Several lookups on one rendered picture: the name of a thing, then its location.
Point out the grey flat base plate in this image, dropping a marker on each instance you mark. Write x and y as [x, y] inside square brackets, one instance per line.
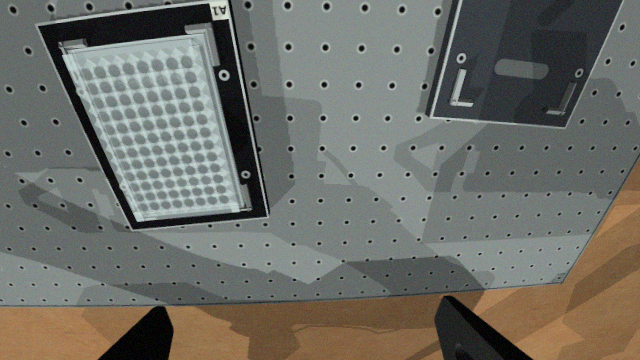
[368, 197]

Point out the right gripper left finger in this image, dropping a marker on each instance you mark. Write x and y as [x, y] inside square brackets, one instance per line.
[149, 339]

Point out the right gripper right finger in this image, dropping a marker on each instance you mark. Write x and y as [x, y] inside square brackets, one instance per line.
[465, 336]

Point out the clear well plate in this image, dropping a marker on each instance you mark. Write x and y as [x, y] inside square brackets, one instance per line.
[123, 87]

